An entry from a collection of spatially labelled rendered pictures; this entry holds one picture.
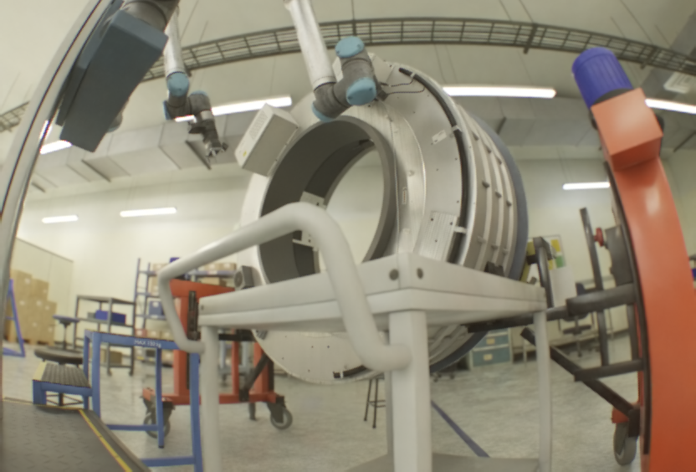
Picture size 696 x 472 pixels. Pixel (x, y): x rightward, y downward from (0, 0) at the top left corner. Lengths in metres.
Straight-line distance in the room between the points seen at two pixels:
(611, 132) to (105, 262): 9.23
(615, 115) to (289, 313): 0.63
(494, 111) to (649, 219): 4.77
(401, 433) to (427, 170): 0.94
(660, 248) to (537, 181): 7.45
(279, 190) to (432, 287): 1.51
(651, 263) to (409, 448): 0.54
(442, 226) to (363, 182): 6.23
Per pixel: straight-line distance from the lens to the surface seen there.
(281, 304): 0.43
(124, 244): 8.97
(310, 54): 1.21
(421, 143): 1.20
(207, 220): 7.81
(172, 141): 5.81
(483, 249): 1.11
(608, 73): 0.76
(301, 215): 0.26
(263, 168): 1.87
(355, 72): 1.04
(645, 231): 0.72
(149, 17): 0.95
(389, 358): 0.27
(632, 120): 0.69
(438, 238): 1.04
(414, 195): 1.14
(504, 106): 5.52
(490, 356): 5.82
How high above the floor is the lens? 0.61
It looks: 22 degrees up
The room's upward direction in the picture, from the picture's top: 2 degrees counter-clockwise
